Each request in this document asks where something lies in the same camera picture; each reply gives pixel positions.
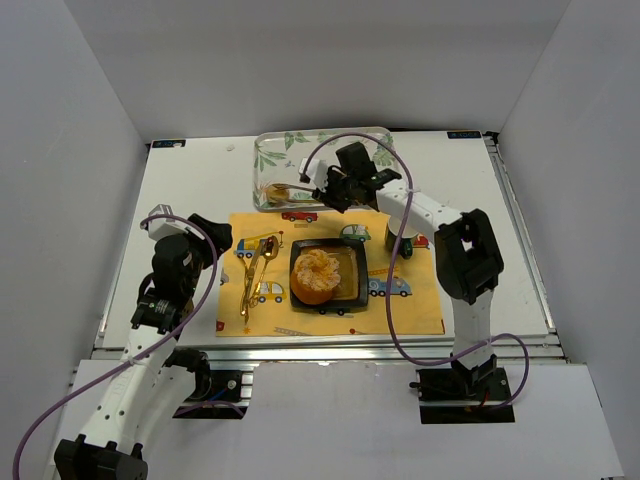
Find small round yellow cake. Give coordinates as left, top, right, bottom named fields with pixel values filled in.
left=265, top=184, right=289, bottom=207

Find metal serving tongs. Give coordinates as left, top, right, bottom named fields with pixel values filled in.
left=271, top=183, right=317, bottom=204

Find large orange sugared bun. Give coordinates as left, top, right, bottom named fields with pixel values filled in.
left=290, top=249, right=341, bottom=305

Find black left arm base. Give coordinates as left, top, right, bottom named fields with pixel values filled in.
left=165, top=349, right=251, bottom=420

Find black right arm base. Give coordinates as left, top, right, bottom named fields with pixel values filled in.
left=409, top=368, right=515, bottom=425

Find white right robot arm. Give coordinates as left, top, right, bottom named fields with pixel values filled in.
left=299, top=141, right=504, bottom=388

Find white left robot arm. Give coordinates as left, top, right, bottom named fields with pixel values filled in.
left=54, top=214, right=233, bottom=479

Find gold spoon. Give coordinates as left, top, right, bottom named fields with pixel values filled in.
left=248, top=235, right=280, bottom=307

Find gold fork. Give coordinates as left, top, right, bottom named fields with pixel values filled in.
left=238, top=240, right=267, bottom=320

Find black square plate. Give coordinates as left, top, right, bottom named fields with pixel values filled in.
left=289, top=238, right=368, bottom=316

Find white leaf-print tray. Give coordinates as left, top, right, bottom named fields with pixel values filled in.
left=252, top=127, right=402, bottom=212

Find yellow vehicle-print placemat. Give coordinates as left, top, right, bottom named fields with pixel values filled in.
left=216, top=211, right=445, bottom=338

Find dark green mug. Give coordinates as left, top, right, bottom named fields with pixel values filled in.
left=384, top=217, right=419, bottom=260

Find blue left table label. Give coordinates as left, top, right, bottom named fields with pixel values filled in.
left=151, top=139, right=186, bottom=149

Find blue table label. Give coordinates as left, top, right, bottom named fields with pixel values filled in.
left=151, top=139, right=186, bottom=149
left=447, top=130, right=483, bottom=140

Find blue right table label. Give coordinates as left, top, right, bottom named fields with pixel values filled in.
left=447, top=130, right=483, bottom=140

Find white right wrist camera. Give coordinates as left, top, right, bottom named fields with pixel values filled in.
left=298, top=158, right=329, bottom=191

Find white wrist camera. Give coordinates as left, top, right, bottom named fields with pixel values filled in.
left=140, top=204, right=189, bottom=242
left=298, top=158, right=329, bottom=191

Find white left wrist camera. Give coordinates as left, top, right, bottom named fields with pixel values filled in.
left=140, top=204, right=189, bottom=242

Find aluminium table frame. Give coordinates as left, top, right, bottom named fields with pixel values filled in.
left=93, top=132, right=565, bottom=364

